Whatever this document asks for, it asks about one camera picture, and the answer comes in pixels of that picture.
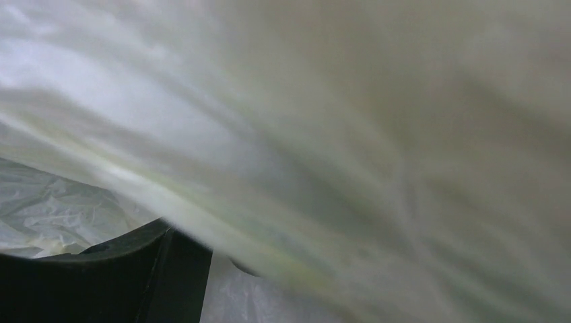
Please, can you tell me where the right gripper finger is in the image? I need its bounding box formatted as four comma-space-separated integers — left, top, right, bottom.
1, 220, 212, 323

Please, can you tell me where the light green plastic bag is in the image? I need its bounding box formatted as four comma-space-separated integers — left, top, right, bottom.
1, 1, 570, 322

